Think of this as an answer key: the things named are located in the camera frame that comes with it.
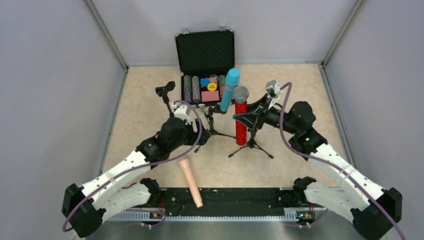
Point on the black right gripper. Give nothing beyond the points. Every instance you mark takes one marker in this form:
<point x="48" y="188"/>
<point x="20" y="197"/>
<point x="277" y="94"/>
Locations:
<point x="261" y="108"/>

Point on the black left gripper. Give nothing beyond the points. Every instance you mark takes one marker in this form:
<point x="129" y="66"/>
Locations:
<point x="197" y="133"/>

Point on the red glitter microphone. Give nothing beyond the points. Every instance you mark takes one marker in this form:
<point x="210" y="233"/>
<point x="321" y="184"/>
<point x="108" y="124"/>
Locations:
<point x="241" y="94"/>

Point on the black tripod shock-mount stand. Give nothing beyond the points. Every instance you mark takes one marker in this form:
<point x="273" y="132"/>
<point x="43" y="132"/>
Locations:
<point x="252" y="144"/>

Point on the blue toy microphone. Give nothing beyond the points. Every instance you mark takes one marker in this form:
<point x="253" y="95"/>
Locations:
<point x="231" y="82"/>

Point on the black round-base mic stand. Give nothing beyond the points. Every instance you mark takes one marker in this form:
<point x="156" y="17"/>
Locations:
<point x="163" y="91"/>

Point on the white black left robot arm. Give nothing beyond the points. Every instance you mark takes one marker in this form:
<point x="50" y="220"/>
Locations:
<point x="86" y="207"/>

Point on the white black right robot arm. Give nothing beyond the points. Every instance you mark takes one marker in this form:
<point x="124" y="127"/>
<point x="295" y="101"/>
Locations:
<point x="370" y="208"/>

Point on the peach pink microphone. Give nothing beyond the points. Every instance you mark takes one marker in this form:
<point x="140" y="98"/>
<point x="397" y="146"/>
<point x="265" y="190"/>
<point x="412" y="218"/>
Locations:
<point x="193" y="187"/>

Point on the pink card deck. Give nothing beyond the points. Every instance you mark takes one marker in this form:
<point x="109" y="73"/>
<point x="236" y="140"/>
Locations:
<point x="210" y="96"/>

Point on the green red chip stack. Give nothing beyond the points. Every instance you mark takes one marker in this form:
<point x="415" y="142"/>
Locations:
<point x="221" y="84"/>

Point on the yellow big blind button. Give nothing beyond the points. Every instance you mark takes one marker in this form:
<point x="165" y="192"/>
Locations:
<point x="212" y="87"/>

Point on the blue dealer button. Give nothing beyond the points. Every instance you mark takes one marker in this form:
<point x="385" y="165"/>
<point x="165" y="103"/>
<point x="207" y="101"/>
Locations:
<point x="204" y="82"/>

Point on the green poker chip stack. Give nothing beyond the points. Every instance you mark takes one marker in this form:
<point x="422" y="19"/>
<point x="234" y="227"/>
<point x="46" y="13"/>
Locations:
<point x="187" y="88"/>

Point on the black poker chip case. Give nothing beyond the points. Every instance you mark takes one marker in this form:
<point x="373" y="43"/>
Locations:
<point x="204" y="54"/>

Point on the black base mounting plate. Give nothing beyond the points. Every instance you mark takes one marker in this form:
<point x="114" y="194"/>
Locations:
<point x="229" y="202"/>

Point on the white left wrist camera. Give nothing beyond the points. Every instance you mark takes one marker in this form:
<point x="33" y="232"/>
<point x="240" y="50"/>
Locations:
<point x="182" y="112"/>

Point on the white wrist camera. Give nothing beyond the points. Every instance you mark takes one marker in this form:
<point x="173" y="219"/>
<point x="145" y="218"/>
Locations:
<point x="182" y="112"/>
<point x="273" y="88"/>

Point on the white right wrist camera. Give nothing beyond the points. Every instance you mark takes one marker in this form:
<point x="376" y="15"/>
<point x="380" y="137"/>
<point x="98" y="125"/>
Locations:
<point x="273" y="88"/>

